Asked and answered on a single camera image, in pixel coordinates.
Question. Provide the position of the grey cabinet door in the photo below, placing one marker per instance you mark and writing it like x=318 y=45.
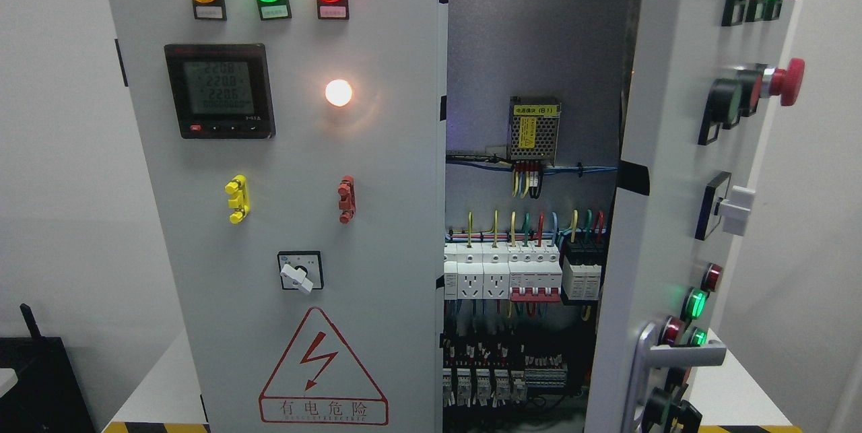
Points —
x=692 y=122
x=380 y=269

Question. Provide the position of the white right door selector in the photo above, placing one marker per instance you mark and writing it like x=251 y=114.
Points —
x=736 y=209

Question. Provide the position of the perforated metal power supply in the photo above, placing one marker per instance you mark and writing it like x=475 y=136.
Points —
x=533 y=129

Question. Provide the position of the white socket breaker row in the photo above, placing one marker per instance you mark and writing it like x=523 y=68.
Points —
x=521 y=273

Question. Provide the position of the white glowing pilot light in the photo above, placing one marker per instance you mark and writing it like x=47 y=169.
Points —
x=339 y=92

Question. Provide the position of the black white surge protector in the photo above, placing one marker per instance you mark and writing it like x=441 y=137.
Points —
x=582 y=272

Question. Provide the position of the lower relay terminal row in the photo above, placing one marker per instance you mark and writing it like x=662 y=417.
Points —
x=496 y=371

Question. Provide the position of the red electrical hazard sticker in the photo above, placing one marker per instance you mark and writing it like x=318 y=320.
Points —
x=320 y=380

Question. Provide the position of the black digital power meter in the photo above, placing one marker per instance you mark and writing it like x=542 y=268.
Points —
x=221 y=91

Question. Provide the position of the red emergency stop button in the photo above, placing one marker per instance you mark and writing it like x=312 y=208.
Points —
x=785 y=83

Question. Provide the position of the black box at left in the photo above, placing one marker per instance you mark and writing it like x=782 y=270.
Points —
x=46 y=397

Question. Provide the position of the white rotary selector switch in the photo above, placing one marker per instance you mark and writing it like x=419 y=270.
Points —
x=300 y=270

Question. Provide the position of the silver door lever handle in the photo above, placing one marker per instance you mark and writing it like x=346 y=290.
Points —
x=650 y=362

